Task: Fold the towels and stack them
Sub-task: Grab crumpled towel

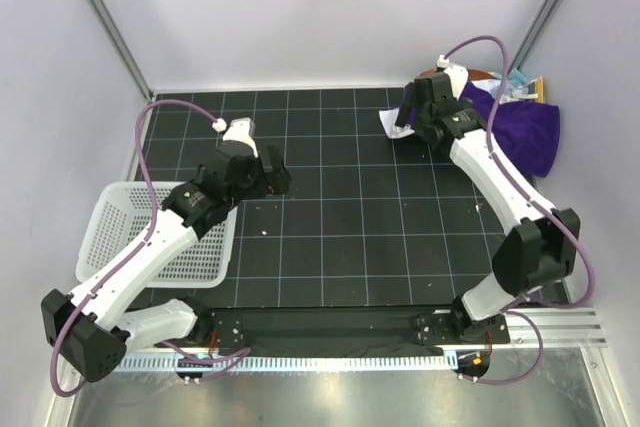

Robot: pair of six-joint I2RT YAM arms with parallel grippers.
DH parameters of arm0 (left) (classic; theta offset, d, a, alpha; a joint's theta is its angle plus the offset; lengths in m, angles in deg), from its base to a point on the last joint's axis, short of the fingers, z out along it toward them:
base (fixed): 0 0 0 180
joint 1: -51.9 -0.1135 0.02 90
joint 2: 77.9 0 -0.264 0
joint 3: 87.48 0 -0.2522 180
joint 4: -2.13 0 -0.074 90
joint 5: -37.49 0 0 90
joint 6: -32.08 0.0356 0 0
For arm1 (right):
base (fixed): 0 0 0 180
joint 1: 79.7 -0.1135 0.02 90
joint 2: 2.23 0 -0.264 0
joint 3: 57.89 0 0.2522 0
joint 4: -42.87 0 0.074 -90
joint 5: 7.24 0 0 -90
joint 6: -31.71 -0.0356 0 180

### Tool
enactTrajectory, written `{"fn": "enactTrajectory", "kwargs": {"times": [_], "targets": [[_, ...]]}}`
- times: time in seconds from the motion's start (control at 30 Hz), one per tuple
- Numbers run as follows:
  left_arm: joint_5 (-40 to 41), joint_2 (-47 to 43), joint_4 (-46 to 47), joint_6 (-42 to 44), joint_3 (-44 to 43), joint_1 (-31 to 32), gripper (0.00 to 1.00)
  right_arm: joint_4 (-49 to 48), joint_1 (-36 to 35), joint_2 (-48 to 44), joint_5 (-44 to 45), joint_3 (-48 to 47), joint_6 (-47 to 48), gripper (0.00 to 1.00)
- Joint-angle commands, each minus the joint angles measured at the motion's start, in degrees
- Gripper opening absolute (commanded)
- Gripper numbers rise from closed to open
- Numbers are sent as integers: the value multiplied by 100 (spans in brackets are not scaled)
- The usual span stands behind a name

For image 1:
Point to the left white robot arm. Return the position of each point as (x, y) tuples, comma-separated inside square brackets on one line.
[(92, 327)]

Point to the yellow patterned cloth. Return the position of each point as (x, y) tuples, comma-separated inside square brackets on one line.
[(539, 89)]

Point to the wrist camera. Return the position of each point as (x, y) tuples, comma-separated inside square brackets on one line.
[(458, 75), (241, 130)]

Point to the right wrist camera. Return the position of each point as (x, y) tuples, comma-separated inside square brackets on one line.
[(458, 75)]

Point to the purple towel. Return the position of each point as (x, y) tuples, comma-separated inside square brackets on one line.
[(527, 132)]

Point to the white plastic mesh basket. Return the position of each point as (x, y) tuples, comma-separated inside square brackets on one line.
[(120, 214)]

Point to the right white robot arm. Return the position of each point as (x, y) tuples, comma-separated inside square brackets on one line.
[(538, 247)]

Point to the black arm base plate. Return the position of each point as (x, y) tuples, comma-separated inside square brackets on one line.
[(423, 324)]

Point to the left aluminium corner post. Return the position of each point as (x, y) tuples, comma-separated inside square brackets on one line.
[(107, 22)]

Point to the right aluminium corner post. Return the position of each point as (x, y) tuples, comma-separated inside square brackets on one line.
[(541, 19)]

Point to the aluminium front rail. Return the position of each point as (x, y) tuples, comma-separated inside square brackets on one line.
[(558, 328)]

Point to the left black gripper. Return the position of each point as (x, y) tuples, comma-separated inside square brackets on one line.
[(271, 183)]

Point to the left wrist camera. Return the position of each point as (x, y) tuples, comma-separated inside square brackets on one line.
[(241, 130)]

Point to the aluminium corner post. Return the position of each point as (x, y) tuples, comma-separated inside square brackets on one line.
[(107, 22), (541, 19)]

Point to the black grid mat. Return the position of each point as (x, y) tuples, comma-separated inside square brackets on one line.
[(367, 221)]

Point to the brown towel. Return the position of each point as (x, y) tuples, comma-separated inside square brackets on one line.
[(473, 74)]

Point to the white slotted cable duct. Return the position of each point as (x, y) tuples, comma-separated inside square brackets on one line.
[(173, 362)]

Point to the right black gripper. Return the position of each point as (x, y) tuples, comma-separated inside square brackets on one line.
[(404, 112)]

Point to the light blue towel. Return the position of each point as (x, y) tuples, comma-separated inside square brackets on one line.
[(517, 88)]

